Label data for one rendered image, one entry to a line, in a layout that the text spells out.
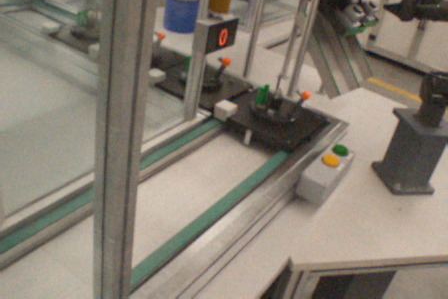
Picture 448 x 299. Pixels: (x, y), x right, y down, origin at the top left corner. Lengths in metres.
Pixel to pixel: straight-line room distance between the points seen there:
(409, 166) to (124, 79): 1.06
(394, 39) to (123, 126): 5.05
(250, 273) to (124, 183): 0.58
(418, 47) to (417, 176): 4.02
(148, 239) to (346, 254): 0.45
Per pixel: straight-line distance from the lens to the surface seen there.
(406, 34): 5.32
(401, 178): 1.35
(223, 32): 1.09
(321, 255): 1.05
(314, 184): 1.10
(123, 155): 0.40
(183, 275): 0.79
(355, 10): 1.41
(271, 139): 1.19
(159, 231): 0.93
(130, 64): 0.36
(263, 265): 0.98
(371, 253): 1.12
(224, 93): 1.36
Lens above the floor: 1.55
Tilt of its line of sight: 31 degrees down
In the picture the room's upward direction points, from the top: 12 degrees clockwise
